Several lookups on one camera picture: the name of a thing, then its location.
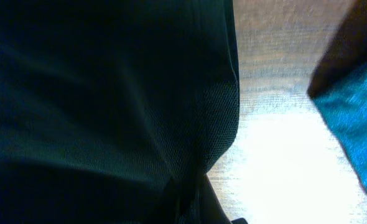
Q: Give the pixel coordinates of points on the blue denim jeans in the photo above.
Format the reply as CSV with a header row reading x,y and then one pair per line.
x,y
344,109

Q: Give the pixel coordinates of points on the black t-shirt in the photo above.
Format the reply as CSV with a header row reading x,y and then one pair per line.
x,y
113,111

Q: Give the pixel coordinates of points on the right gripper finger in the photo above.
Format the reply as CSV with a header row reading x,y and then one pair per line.
x,y
209,208

